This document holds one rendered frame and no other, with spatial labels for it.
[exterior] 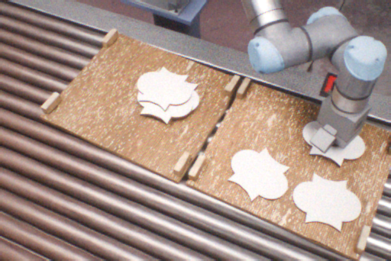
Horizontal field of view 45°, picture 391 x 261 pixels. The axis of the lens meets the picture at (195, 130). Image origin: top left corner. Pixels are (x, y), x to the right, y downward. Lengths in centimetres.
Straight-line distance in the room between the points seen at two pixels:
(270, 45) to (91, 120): 52
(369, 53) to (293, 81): 42
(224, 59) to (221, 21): 148
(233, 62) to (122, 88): 32
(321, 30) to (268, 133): 31
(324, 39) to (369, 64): 11
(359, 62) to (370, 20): 205
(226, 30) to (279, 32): 183
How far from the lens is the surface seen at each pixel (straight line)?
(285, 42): 95
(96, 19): 152
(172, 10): 156
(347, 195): 111
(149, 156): 114
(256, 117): 120
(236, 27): 280
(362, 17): 298
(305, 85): 131
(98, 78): 132
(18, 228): 115
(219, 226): 107
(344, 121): 106
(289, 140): 117
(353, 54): 93
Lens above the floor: 190
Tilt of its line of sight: 55 degrees down
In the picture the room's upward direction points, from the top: 3 degrees counter-clockwise
